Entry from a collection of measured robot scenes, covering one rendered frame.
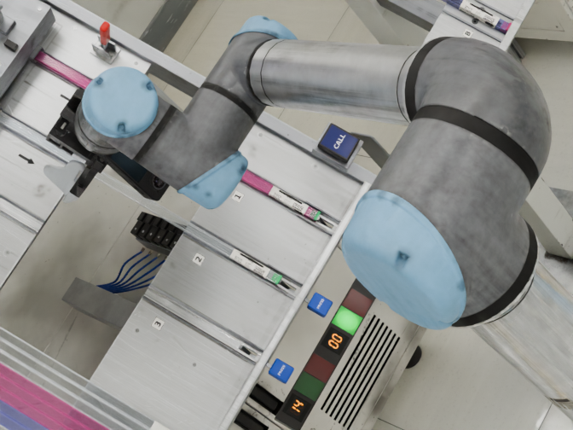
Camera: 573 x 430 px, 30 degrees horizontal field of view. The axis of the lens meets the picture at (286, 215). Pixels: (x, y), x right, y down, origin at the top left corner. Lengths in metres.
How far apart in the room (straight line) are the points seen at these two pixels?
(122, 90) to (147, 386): 0.53
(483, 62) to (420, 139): 0.09
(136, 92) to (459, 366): 1.27
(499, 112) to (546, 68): 1.76
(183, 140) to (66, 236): 1.07
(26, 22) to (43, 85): 0.10
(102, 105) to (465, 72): 0.42
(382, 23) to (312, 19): 1.53
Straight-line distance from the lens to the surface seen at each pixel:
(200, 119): 1.18
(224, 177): 1.17
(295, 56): 1.12
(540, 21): 2.55
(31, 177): 1.61
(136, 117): 1.15
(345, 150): 1.56
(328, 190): 1.59
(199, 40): 3.59
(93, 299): 1.96
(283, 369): 1.52
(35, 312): 2.16
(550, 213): 2.16
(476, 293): 0.88
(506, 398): 2.18
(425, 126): 0.88
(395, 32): 1.75
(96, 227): 2.16
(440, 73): 0.92
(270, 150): 1.60
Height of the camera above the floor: 1.77
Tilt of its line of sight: 39 degrees down
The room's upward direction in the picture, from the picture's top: 47 degrees counter-clockwise
